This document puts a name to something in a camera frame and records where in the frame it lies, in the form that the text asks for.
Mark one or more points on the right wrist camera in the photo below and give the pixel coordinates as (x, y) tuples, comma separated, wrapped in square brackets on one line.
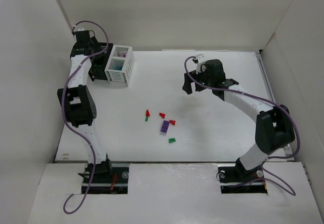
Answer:
[(199, 61)]

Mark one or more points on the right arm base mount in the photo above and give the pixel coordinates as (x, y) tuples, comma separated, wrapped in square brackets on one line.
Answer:
[(236, 180)]

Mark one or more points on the black slotted container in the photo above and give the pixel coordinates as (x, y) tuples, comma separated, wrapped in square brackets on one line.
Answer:
[(97, 73)]

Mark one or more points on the teal lego brick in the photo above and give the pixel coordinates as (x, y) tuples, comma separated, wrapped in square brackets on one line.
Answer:
[(117, 68)]

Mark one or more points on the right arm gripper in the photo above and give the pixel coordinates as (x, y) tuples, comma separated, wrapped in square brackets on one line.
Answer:
[(193, 83)]

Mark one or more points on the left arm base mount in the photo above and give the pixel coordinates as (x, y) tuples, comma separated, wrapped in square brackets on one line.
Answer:
[(115, 184)]

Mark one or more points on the green curved lego piece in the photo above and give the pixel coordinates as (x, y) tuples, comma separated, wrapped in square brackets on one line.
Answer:
[(172, 140)]

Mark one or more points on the purple flat lego brick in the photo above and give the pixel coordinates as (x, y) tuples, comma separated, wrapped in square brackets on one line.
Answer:
[(164, 127)]

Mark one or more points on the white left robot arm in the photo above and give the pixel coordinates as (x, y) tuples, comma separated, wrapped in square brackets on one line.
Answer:
[(78, 107)]

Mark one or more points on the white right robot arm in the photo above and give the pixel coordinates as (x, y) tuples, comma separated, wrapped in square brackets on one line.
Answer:
[(274, 126)]

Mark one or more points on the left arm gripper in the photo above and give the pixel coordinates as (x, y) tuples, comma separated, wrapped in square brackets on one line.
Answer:
[(100, 63)]

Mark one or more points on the white slotted container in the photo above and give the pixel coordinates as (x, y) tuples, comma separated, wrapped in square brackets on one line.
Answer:
[(123, 76)]

